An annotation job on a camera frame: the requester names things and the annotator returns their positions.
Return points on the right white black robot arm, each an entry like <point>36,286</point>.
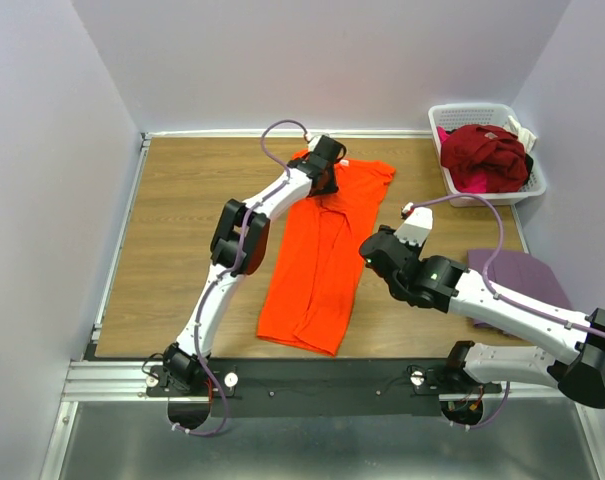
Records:
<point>566,348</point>

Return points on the folded purple t shirt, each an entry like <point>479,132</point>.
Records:
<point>526,275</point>

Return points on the dark red shirt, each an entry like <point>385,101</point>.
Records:
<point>487,148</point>

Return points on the orange t shirt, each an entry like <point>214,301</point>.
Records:
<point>313,287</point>

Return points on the white garment in basket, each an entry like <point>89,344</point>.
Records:
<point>525,136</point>

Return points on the pink garment in basket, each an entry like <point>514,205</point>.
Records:
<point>474,182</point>

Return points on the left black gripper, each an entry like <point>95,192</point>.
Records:
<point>329,187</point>

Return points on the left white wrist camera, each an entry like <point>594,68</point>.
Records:
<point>313,141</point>

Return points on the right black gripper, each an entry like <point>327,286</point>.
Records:
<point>417,250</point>

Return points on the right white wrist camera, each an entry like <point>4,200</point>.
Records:
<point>416,227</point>

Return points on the white plastic laundry basket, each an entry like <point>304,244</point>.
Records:
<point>452,116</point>

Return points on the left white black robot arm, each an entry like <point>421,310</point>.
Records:
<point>237,250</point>

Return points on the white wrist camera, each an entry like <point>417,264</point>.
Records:
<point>416,227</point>
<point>313,141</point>

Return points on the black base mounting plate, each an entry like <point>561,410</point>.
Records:
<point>318,387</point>

